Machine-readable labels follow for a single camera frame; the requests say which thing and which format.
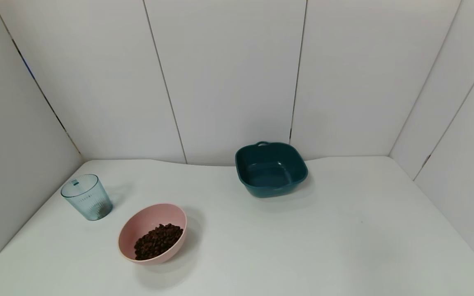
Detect teal square bowl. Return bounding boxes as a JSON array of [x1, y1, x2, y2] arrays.
[[235, 141, 309, 198]]

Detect ribbed clear blue cup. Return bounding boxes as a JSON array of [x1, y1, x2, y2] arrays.
[[60, 174, 113, 221]]

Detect pink round bowl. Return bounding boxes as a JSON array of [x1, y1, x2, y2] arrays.
[[118, 203, 188, 264]]

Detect brown solid pieces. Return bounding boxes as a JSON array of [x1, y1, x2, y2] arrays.
[[134, 223, 184, 261]]

